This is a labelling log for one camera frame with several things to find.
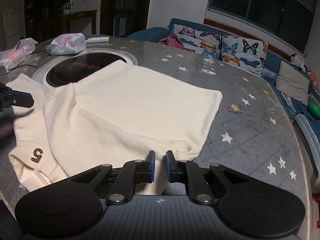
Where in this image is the dark wooden door frame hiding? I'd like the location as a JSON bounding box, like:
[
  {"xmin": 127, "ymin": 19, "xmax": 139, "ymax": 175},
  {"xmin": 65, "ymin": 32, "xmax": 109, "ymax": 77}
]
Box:
[{"xmin": 99, "ymin": 0, "xmax": 153, "ymax": 37}]

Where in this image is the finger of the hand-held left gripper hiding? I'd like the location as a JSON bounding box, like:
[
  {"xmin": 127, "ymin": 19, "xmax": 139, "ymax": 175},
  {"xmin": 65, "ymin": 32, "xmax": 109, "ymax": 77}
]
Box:
[{"xmin": 0, "ymin": 83, "xmax": 35, "ymax": 112}]

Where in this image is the pink plush toy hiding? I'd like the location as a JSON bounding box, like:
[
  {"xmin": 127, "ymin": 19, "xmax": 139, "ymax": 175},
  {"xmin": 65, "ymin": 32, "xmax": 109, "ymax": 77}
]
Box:
[{"xmin": 308, "ymin": 71, "xmax": 319, "ymax": 87}]

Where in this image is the white remote control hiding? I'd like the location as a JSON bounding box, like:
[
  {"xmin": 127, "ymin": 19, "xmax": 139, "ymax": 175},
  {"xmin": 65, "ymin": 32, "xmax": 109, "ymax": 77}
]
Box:
[{"xmin": 85, "ymin": 36, "xmax": 110, "ymax": 43}]

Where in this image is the pink cloth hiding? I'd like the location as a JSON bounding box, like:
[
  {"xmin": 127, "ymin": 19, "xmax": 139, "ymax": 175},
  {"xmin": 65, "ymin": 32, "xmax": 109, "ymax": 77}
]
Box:
[{"xmin": 159, "ymin": 35, "xmax": 196, "ymax": 53}]

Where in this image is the pink white tissue pack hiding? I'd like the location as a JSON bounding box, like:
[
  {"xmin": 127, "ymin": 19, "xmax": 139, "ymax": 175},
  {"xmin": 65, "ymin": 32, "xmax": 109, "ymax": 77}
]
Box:
[
  {"xmin": 0, "ymin": 37, "xmax": 38, "ymax": 75},
  {"xmin": 45, "ymin": 33, "xmax": 87, "ymax": 56}
]

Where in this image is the blue corner sofa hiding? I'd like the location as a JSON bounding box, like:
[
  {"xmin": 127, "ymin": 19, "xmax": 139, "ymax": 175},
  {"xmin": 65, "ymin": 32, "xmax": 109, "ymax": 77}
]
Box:
[{"xmin": 128, "ymin": 17, "xmax": 320, "ymax": 143}]

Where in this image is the round built-in cooktop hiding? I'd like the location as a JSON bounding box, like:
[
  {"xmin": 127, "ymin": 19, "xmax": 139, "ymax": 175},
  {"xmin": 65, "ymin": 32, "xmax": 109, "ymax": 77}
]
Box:
[{"xmin": 32, "ymin": 51, "xmax": 138, "ymax": 88}]

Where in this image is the grey star print table mat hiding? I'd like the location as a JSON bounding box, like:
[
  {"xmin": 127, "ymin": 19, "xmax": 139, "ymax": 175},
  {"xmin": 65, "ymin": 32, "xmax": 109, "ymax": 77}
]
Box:
[{"xmin": 0, "ymin": 34, "xmax": 312, "ymax": 240}]

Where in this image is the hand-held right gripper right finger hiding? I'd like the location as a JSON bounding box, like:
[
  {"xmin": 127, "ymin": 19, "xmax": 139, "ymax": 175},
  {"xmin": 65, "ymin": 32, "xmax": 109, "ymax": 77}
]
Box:
[{"xmin": 165, "ymin": 150, "xmax": 251, "ymax": 204}]

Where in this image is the green framed window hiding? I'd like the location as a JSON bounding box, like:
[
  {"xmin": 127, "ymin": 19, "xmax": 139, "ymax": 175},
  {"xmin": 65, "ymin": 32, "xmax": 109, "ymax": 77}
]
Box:
[{"xmin": 205, "ymin": 0, "xmax": 318, "ymax": 57}]

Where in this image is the green bowl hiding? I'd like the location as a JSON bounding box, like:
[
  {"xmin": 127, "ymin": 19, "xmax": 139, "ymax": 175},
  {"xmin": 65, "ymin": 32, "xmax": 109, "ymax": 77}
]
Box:
[{"xmin": 307, "ymin": 101, "xmax": 320, "ymax": 118}]

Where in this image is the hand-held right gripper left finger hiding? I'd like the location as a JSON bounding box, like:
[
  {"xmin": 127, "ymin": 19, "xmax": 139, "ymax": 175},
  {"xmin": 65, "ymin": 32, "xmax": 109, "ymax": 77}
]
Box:
[{"xmin": 71, "ymin": 150, "xmax": 156, "ymax": 204}]

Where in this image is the black white plush toy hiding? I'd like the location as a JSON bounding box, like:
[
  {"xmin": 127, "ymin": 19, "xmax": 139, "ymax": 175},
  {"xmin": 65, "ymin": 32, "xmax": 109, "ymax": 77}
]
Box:
[{"xmin": 290, "ymin": 53, "xmax": 308, "ymax": 72}]

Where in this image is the cream polo shirt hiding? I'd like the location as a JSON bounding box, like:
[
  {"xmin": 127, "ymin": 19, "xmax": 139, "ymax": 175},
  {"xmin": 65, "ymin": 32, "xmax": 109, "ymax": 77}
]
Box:
[{"xmin": 5, "ymin": 60, "xmax": 223, "ymax": 196}]

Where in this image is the wooden cabinet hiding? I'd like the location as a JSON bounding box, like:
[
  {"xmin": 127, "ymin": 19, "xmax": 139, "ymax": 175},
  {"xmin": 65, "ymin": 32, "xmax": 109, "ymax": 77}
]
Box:
[{"xmin": 59, "ymin": 9, "xmax": 98, "ymax": 36}]

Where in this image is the black cable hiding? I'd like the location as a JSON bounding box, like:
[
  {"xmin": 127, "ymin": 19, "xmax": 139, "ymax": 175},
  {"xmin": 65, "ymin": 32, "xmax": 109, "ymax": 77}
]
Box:
[{"xmin": 9, "ymin": 50, "xmax": 53, "ymax": 69}]

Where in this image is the grey pillow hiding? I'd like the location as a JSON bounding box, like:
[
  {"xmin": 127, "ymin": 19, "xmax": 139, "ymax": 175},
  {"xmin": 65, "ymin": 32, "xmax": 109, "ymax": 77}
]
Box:
[{"xmin": 275, "ymin": 60, "xmax": 312, "ymax": 106}]

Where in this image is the butterfly print pillow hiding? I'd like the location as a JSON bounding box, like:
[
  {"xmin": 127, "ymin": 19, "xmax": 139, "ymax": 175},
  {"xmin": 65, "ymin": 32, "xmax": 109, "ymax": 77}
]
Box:
[
  {"xmin": 219, "ymin": 35, "xmax": 268, "ymax": 77},
  {"xmin": 172, "ymin": 24, "xmax": 222, "ymax": 61}
]

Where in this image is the red plastic stool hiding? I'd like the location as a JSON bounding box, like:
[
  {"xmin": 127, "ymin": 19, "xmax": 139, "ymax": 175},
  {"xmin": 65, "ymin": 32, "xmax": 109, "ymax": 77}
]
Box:
[{"xmin": 314, "ymin": 197, "xmax": 320, "ymax": 228}]

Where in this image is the blue framed panel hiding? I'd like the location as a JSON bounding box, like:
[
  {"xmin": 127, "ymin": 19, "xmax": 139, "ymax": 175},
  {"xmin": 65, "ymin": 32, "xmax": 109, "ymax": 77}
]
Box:
[{"xmin": 113, "ymin": 15, "xmax": 128, "ymax": 37}]

